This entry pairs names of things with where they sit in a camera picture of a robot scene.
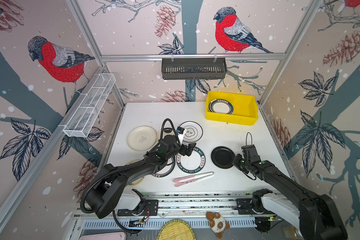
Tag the aluminium frame post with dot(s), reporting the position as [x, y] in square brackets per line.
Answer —
[303, 26]
[95, 49]

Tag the plate green rim lower left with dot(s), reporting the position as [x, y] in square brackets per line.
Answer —
[167, 170]

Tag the jar with white lid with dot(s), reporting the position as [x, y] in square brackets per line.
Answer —
[290, 233]

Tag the woven yellow green mat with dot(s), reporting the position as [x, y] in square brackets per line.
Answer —
[176, 230]

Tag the plush toy brown white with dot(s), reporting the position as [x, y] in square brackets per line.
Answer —
[217, 223]

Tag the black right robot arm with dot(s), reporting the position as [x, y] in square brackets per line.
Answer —
[316, 217]

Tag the yellow plastic bin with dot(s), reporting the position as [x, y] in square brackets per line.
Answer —
[245, 108]

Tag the aluminium frame post right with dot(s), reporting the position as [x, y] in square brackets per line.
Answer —
[303, 26]

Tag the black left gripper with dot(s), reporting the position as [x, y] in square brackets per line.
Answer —
[189, 149]

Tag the aluminium frame top bar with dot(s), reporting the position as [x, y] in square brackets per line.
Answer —
[153, 58]

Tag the cream bear print plate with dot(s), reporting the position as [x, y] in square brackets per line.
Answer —
[142, 138]

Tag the aluminium frame post left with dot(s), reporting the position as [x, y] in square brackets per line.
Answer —
[95, 49]

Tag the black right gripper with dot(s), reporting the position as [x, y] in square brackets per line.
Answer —
[235, 161]

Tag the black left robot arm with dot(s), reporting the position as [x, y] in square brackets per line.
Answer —
[104, 192]

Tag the pink tray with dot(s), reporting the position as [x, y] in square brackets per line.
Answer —
[108, 236]

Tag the black hanging wire basket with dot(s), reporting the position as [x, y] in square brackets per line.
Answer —
[194, 68]

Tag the white plate green red rim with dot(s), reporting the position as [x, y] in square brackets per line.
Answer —
[221, 106]

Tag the plate green rim red text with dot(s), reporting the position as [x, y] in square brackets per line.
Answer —
[191, 164]

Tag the pink white utensil upper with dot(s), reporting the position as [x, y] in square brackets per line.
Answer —
[192, 177]

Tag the aluminium rail base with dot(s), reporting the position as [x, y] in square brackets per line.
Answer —
[189, 207]

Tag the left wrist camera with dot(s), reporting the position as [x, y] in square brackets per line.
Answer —
[180, 133]

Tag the white wire mesh basket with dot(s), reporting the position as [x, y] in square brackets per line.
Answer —
[88, 110]

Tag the cream plate front left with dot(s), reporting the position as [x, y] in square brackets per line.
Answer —
[138, 181]

